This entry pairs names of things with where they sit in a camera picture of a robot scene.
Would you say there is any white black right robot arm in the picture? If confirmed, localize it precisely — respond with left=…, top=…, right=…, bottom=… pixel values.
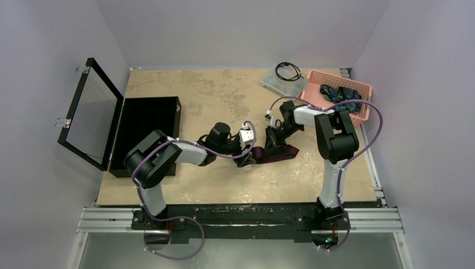
left=262, top=101, right=359, bottom=228

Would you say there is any aluminium frame rail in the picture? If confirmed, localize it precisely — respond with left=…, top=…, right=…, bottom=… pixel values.
left=77, top=202, right=413, bottom=268

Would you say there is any black tie display box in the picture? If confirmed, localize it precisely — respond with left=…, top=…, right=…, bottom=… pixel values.
left=109, top=96, right=181, bottom=178

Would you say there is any black framed glass box lid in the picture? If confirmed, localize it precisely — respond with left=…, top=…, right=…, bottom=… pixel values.
left=55, top=57, right=124, bottom=171

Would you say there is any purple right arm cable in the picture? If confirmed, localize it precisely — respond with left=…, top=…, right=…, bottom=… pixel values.
left=268, top=96, right=384, bottom=253

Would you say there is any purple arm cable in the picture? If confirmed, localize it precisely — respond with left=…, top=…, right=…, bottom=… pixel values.
left=268, top=96, right=384, bottom=253
left=132, top=120, right=258, bottom=261

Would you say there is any pink plastic basket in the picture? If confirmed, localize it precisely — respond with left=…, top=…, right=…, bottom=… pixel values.
left=301, top=70, right=372, bottom=127

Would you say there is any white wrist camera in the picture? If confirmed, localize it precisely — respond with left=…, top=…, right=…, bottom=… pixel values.
left=264, top=110, right=281, bottom=128
left=238, top=124, right=255, bottom=149

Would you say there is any red navy striped tie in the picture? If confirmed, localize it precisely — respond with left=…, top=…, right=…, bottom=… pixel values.
left=252, top=145, right=300, bottom=164

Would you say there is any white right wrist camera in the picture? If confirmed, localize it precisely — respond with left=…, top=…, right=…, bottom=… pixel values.
left=264, top=110, right=281, bottom=128

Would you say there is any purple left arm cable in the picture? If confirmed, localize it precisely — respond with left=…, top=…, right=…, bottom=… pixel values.
left=132, top=120, right=258, bottom=261

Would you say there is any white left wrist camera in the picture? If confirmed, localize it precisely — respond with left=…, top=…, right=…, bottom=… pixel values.
left=238, top=124, right=255, bottom=149

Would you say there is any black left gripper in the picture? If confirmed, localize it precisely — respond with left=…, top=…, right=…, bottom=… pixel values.
left=216, top=137, right=255, bottom=166

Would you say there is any black mounting base plate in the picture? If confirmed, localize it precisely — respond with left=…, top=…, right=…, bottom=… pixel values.
left=131, top=202, right=350, bottom=248

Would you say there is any black coiled cable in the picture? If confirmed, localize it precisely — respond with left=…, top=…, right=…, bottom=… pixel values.
left=275, top=62, right=305, bottom=82

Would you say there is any blue patterned tie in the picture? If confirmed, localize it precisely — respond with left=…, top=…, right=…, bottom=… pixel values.
left=319, top=84, right=362, bottom=114

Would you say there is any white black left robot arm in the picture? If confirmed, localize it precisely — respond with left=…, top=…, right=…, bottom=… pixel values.
left=123, top=120, right=257, bottom=229

